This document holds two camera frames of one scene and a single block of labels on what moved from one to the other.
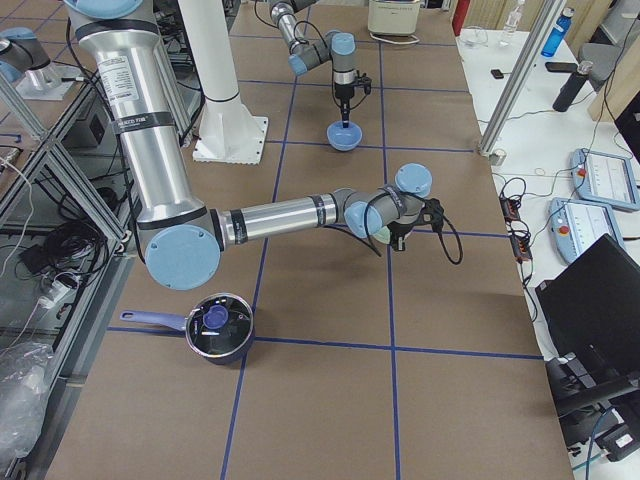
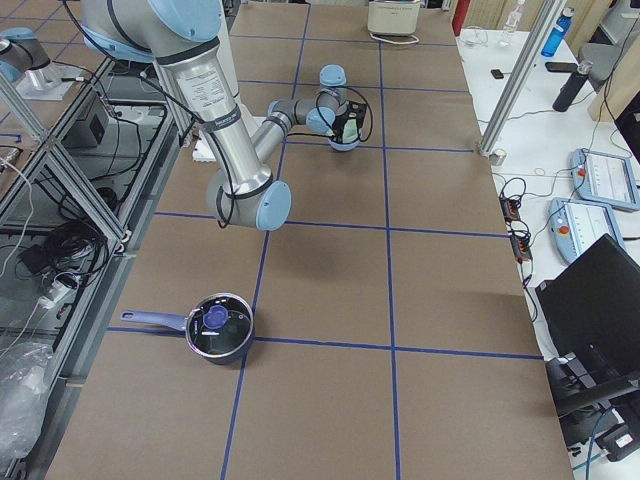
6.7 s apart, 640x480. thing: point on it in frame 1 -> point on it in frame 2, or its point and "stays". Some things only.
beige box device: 394,21 stays
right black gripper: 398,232 -> 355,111
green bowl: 383,235 -> 350,131
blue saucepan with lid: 219,327 stays
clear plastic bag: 23,394 stays
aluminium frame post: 521,75 stays
